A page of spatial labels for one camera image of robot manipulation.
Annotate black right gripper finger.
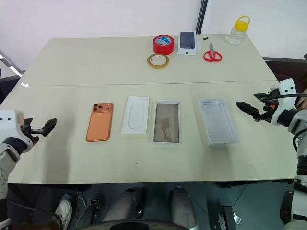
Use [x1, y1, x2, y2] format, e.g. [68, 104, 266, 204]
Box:
[235, 101, 261, 121]
[253, 93, 272, 101]

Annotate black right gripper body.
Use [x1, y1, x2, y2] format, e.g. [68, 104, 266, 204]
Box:
[254, 99, 280, 122]

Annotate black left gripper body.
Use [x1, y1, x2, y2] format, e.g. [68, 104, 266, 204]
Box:
[20, 118, 46, 146]

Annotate white phone box lid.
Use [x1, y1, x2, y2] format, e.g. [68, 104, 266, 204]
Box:
[199, 97, 240, 147]

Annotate white phone tray insert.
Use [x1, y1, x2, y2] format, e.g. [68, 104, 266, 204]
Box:
[120, 96, 150, 136]

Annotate white box with phone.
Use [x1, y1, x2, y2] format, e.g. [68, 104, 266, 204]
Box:
[177, 31, 198, 56]

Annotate orange smartphone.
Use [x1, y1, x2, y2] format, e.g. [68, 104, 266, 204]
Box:
[85, 102, 114, 143]

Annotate clear jar yellow lid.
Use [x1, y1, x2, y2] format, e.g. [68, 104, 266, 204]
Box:
[226, 15, 251, 46]

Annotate white sneaker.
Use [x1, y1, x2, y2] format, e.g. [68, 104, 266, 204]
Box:
[54, 199, 73, 229]

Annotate black vertical pole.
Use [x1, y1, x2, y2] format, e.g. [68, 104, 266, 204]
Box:
[195, 0, 209, 35]

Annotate yellow tape roll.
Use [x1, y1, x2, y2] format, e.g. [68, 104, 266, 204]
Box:
[147, 53, 170, 69]

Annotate red tape roll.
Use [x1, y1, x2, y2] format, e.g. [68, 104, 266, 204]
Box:
[153, 34, 175, 56]

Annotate grey rounded leg shape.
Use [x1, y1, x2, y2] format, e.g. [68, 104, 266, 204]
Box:
[168, 186, 199, 230]
[102, 186, 147, 223]

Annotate dark rounded base shape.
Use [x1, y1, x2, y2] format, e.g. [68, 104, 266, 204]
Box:
[83, 218, 190, 230]

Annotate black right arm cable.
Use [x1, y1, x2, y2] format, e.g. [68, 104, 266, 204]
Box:
[260, 93, 307, 103]

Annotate aluminium frame rail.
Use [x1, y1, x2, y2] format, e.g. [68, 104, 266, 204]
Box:
[0, 49, 26, 78]

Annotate red handled scissors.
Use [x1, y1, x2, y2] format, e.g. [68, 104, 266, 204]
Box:
[203, 43, 223, 63]

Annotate black table leg bracket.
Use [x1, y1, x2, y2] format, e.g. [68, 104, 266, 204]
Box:
[217, 205, 237, 230]
[89, 191, 102, 218]

